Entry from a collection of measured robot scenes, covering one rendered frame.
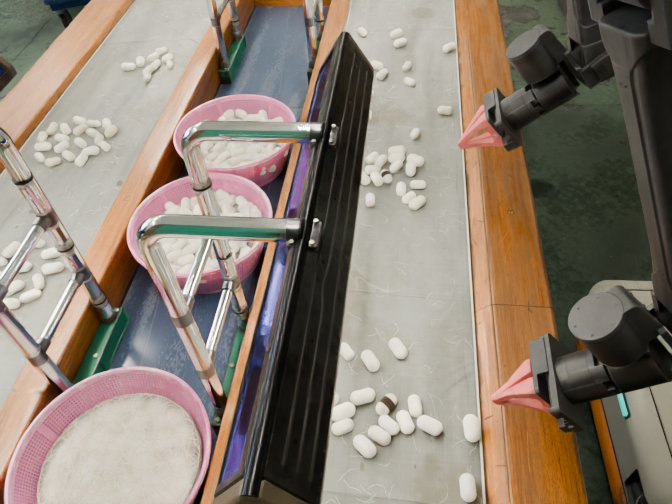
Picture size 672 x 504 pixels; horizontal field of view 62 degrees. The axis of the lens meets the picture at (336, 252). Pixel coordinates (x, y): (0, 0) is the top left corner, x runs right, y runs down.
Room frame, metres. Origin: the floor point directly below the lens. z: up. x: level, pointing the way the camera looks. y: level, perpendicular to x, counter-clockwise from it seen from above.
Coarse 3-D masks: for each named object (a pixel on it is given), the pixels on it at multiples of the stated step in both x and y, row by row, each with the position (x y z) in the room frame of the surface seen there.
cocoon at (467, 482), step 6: (462, 474) 0.25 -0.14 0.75; (468, 474) 0.25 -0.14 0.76; (462, 480) 0.24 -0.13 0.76; (468, 480) 0.24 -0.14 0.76; (474, 480) 0.24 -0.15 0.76; (462, 486) 0.24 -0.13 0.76; (468, 486) 0.24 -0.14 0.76; (474, 486) 0.24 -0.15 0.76; (462, 492) 0.23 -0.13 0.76; (468, 492) 0.23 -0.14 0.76; (474, 492) 0.23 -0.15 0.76; (462, 498) 0.23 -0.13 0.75; (468, 498) 0.22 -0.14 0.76; (474, 498) 0.22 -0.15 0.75
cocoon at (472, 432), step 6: (468, 414) 0.33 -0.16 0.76; (468, 420) 0.32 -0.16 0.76; (474, 420) 0.32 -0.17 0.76; (468, 426) 0.31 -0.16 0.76; (474, 426) 0.31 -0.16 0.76; (468, 432) 0.30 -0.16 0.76; (474, 432) 0.30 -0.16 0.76; (480, 432) 0.30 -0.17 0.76; (468, 438) 0.30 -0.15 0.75; (474, 438) 0.30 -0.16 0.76
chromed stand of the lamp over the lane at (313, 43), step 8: (304, 0) 1.33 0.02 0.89; (312, 0) 1.44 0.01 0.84; (320, 0) 1.48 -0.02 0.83; (304, 8) 1.34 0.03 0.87; (312, 8) 1.34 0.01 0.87; (320, 8) 1.48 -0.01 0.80; (304, 16) 1.34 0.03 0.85; (312, 16) 1.34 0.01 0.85; (320, 16) 1.48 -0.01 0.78; (312, 24) 1.34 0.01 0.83; (320, 24) 1.48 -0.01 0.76; (312, 32) 1.33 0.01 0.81; (320, 32) 1.48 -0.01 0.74; (312, 40) 1.33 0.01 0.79; (320, 40) 1.48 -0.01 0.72; (312, 48) 1.33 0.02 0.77; (312, 56) 1.33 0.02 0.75; (312, 64) 1.33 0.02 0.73
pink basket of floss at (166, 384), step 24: (96, 384) 0.43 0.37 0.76; (120, 384) 0.43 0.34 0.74; (144, 384) 0.43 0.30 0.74; (168, 384) 0.42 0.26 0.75; (48, 408) 0.39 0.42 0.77; (72, 408) 0.40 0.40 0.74; (192, 408) 0.38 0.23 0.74; (48, 432) 0.36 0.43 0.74; (24, 456) 0.32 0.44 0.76; (24, 480) 0.30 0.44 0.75
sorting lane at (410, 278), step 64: (384, 0) 1.64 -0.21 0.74; (448, 0) 1.61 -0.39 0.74; (384, 64) 1.28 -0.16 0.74; (448, 64) 1.26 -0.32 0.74; (384, 128) 1.02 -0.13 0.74; (448, 128) 1.00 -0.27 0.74; (384, 192) 0.81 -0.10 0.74; (448, 192) 0.79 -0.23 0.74; (384, 256) 0.64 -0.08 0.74; (448, 256) 0.63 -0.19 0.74; (384, 320) 0.51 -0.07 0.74; (448, 320) 0.50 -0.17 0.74; (384, 384) 0.40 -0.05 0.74; (448, 384) 0.39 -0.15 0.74; (384, 448) 0.30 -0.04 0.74; (448, 448) 0.29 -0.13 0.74
